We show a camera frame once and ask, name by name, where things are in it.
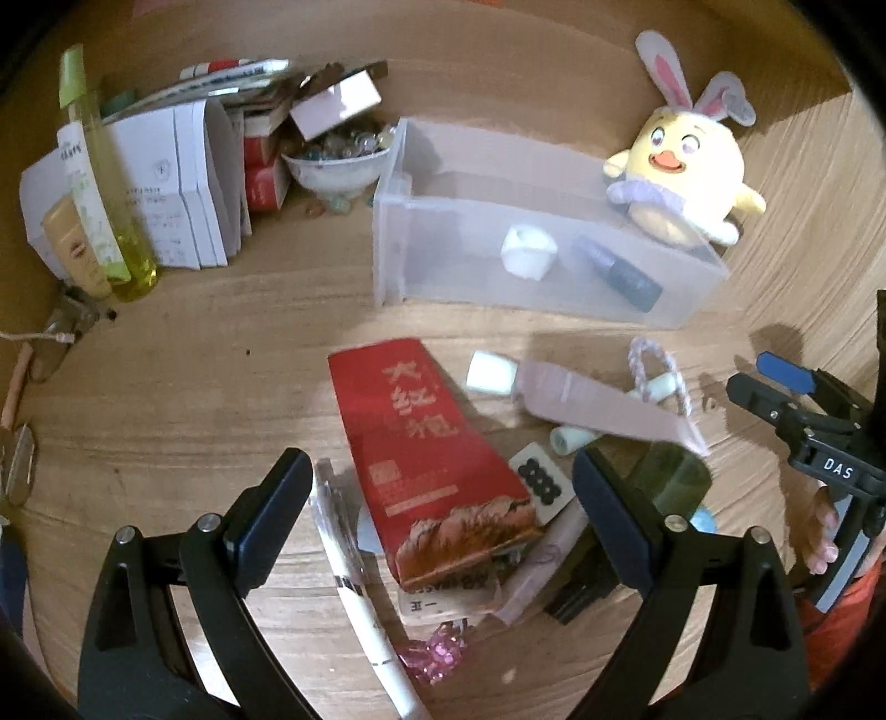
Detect pink crystal hair clip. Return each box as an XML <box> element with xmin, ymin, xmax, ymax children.
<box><xmin>398</xmin><ymin>620</ymin><xmax>470</xmax><ymax>686</ymax></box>

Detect yellow-green spray bottle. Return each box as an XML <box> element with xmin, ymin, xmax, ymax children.
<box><xmin>57</xmin><ymin>45</ymin><xmax>158</xmax><ymax>301</ymax></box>

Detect pale green glue stick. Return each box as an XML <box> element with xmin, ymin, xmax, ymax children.
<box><xmin>550</xmin><ymin>426</ymin><xmax>601</xmax><ymax>456</ymax></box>

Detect beige cosmetic tube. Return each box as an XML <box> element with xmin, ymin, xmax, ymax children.
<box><xmin>42</xmin><ymin>195</ymin><xmax>112</xmax><ymax>300</ymax></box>

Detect white paper stack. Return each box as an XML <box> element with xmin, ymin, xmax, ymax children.
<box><xmin>18</xmin><ymin>96</ymin><xmax>254</xmax><ymax>279</ymax></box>

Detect clear plastic bin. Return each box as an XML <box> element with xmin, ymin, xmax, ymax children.
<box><xmin>373</xmin><ymin>119</ymin><xmax>728</xmax><ymax>328</ymax></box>

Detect yellow chick plush toy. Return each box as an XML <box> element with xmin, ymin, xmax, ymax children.
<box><xmin>604</xmin><ymin>30</ymin><xmax>766</xmax><ymax>248</ymax></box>

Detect white gauze roll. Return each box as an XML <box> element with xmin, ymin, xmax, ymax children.
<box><xmin>500</xmin><ymin>225</ymin><xmax>559</xmax><ymax>282</ymax></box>

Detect white bowl of marbles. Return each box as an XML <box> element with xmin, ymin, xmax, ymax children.
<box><xmin>282</xmin><ymin>125</ymin><xmax>396</xmax><ymax>201</ymax></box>

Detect small pink white box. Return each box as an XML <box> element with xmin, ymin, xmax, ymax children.
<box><xmin>290</xmin><ymin>69</ymin><xmax>382</xmax><ymax>141</ymax></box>

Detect white charging cable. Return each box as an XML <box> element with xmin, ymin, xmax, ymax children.
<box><xmin>0</xmin><ymin>330</ymin><xmax>77</xmax><ymax>347</ymax></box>

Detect red white marker pen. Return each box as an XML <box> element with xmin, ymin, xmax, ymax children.
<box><xmin>179</xmin><ymin>59</ymin><xmax>290</xmax><ymax>80</ymax></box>

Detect red tea box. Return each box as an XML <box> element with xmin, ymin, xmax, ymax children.
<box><xmin>327</xmin><ymin>337</ymin><xmax>539</xmax><ymax>593</ymax></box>

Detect magazines stack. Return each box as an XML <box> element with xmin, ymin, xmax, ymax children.
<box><xmin>104</xmin><ymin>59</ymin><xmax>344</xmax><ymax>123</ymax></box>

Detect person's right hand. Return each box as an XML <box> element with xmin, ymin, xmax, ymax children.
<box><xmin>797</xmin><ymin>486</ymin><xmax>839</xmax><ymax>576</ymax></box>

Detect grey nail polish bottle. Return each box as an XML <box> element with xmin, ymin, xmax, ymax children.
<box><xmin>576</xmin><ymin>239</ymin><xmax>662</xmax><ymax>313</ymax></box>

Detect red small boxes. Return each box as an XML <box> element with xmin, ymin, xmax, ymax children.
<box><xmin>243</xmin><ymin>112</ymin><xmax>291</xmax><ymax>213</ymax></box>

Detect pink braided keychain charm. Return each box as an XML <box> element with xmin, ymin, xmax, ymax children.
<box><xmin>628</xmin><ymin>337</ymin><xmax>692</xmax><ymax>419</ymax></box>

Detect pink cosmetic tube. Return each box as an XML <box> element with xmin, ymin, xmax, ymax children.
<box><xmin>466</xmin><ymin>351</ymin><xmax>709</xmax><ymax>457</ymax></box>

